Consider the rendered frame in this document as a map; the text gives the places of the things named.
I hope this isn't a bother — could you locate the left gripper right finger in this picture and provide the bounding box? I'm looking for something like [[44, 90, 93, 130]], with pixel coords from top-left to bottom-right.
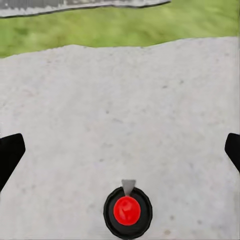
[[224, 132, 240, 172]]

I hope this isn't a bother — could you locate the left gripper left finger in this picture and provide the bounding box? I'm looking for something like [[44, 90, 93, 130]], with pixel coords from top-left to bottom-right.
[[0, 133, 26, 192]]

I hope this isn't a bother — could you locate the pesticide atomizer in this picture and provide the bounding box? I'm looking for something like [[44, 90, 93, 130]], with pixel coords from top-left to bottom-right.
[[103, 178, 153, 240]]

